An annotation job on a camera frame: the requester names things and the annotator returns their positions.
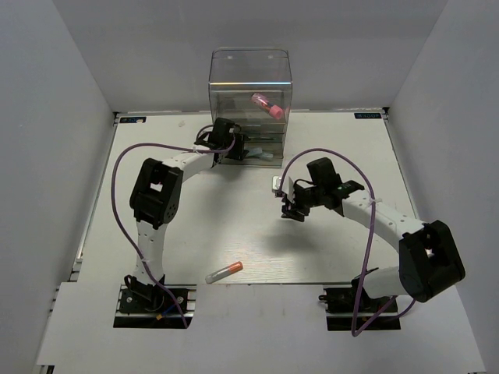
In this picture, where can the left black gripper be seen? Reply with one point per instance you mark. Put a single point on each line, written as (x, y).
(239, 153)

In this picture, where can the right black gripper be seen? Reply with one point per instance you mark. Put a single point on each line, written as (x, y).
(288, 208)

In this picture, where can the blue highlighter marker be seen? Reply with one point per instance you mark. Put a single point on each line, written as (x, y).
(254, 152)

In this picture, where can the clear plastic drawer organizer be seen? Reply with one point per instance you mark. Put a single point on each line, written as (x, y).
(235, 75)

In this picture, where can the orange highlighter marker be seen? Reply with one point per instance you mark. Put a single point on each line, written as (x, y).
(224, 272)

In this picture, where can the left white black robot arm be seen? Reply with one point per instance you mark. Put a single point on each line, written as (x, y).
(155, 200)

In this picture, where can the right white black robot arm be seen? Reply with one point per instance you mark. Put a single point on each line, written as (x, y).
(428, 258)

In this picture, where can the right blue table sticker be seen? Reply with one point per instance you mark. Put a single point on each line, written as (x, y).
(367, 115)

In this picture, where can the blue table sticker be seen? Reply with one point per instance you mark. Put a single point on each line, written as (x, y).
(132, 120)
(367, 115)

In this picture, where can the left blue table sticker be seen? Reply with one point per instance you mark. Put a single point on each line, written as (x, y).
(132, 120)

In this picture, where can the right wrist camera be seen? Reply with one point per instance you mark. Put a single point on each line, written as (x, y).
(282, 187)

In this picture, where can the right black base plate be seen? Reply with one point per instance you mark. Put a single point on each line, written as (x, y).
(339, 305)

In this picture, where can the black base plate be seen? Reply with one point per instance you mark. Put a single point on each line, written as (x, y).
(133, 313)
(339, 305)

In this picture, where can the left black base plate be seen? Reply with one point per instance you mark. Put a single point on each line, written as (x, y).
(133, 313)

